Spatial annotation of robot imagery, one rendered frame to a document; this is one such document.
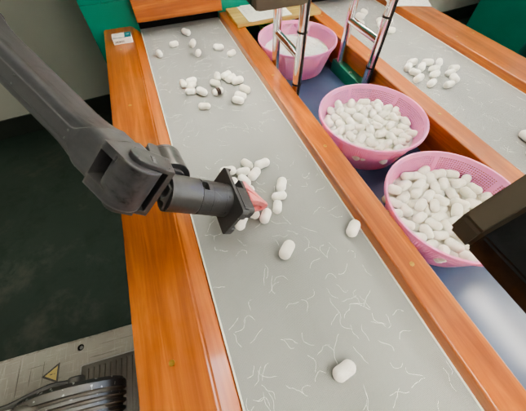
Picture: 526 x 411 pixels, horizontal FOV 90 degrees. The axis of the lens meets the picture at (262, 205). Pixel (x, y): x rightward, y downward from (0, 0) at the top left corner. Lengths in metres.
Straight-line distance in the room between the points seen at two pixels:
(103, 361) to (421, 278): 0.69
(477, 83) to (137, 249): 1.02
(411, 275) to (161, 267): 0.41
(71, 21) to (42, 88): 1.61
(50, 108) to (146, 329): 0.32
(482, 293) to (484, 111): 0.50
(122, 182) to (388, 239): 0.43
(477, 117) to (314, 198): 0.53
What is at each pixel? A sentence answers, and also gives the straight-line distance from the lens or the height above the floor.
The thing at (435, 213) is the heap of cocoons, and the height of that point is 0.73.
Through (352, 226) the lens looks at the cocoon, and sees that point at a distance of 0.52.
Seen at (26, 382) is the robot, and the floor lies 0.47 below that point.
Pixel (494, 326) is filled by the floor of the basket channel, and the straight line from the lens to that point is 0.66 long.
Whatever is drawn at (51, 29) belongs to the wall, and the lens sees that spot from 2.08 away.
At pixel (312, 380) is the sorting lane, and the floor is 0.74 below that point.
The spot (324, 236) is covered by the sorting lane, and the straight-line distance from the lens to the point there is 0.52.
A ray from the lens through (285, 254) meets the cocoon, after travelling 0.47.
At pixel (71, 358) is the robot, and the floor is 0.47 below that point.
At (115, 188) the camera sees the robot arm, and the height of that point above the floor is 0.93.
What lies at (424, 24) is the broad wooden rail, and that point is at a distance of 1.32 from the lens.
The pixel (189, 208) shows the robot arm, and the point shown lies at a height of 0.86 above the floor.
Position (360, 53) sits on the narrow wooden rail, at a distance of 1.01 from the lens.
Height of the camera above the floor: 1.19
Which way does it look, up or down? 56 degrees down
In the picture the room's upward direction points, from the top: straight up
